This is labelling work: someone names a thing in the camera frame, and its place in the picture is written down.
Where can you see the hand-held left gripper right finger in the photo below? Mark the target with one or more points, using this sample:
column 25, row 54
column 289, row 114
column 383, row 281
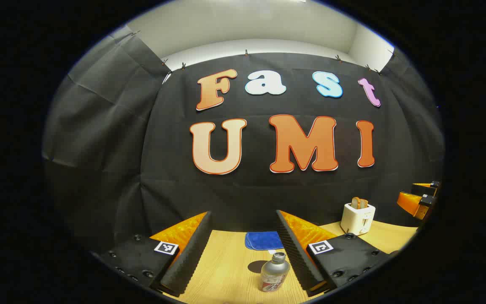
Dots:
column 295, row 257

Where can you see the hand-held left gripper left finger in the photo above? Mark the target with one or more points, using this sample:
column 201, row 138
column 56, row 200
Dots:
column 192, row 257

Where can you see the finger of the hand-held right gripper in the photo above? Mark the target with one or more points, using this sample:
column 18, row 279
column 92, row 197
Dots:
column 426, row 187
column 411, row 204

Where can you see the silver water bottle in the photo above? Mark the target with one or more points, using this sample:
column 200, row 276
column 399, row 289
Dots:
column 275, row 272

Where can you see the dark round coaster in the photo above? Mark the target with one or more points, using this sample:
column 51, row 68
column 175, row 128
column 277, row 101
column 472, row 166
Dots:
column 255, row 267

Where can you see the blue towel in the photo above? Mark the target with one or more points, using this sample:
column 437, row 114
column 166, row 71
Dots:
column 262, row 240

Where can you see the toast slice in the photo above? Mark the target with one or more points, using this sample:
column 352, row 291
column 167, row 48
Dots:
column 356, row 203
column 365, row 204

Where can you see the white toaster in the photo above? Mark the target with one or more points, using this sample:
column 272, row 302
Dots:
column 357, row 219

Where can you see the black backdrop cloth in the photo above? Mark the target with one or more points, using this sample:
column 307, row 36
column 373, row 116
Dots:
column 247, row 190

